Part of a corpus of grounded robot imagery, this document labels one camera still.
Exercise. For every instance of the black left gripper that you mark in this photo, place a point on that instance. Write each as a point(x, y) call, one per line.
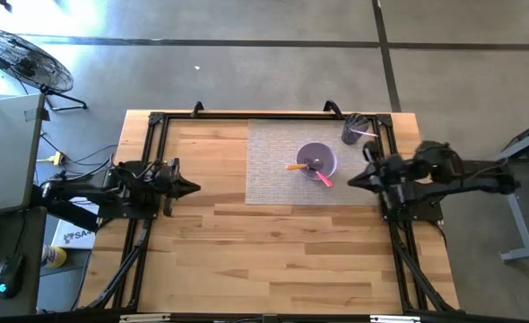
point(168, 181)

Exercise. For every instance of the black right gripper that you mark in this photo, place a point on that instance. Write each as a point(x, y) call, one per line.
point(392, 177)

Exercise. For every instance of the pink drinking straw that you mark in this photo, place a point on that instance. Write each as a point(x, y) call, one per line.
point(366, 133)

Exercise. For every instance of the purple plastic bowl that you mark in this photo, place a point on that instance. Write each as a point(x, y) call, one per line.
point(325, 154)

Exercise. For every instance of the black mesh pen cup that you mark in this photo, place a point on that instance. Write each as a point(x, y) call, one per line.
point(353, 130)

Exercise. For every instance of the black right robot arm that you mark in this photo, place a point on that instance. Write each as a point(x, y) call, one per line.
point(453, 179)

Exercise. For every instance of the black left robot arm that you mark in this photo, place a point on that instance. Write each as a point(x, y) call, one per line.
point(94, 188)

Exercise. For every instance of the grey woven placemat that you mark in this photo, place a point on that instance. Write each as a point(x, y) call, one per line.
point(273, 179)

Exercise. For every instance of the white cardboard box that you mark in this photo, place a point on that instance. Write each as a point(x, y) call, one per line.
point(74, 233)

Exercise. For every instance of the yellow power plug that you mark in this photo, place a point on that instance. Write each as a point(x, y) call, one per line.
point(57, 158)

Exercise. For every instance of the grey metal cart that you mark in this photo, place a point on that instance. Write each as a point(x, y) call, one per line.
point(522, 224)

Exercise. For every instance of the black computer mouse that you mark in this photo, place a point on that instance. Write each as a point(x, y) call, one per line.
point(8, 276)

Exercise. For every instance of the black metal floor fan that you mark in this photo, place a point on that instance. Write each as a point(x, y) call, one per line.
point(24, 63)

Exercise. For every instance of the black aluminium table frame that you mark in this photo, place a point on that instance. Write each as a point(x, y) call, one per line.
point(264, 116)

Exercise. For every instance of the silver metal bracket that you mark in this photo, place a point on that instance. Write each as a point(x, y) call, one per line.
point(144, 318)
point(394, 319)

